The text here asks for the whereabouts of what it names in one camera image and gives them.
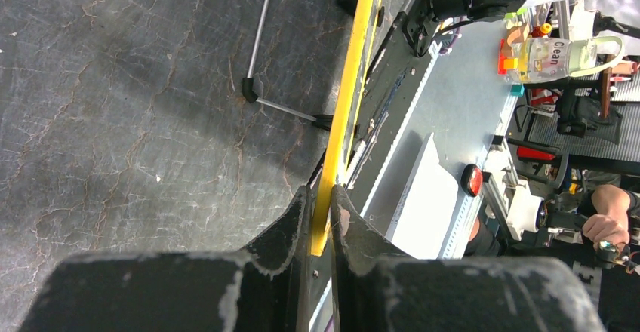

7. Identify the whiteboard wire stand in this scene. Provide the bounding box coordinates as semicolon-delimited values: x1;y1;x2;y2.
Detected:
232;0;357;131

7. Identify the white paper sheet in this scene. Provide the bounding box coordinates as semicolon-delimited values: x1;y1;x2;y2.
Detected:
385;134;459;260

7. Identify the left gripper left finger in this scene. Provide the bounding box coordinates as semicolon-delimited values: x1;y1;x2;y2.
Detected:
20;186;310;331

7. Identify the yellow framed whiteboard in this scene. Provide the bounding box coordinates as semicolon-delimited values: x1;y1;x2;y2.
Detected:
309;0;382;257

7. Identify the red emergency button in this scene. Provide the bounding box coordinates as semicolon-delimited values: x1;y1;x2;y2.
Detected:
460;164;484;198

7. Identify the person hand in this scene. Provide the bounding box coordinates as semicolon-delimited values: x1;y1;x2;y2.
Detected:
582;214;630;247

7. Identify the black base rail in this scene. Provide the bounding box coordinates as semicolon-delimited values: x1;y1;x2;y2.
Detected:
344;11;438;198

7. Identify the clear spray bottle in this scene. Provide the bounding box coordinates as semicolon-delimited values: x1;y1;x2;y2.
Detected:
498;36;625;84

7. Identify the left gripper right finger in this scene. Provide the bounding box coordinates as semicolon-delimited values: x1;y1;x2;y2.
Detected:
331;185;604;331

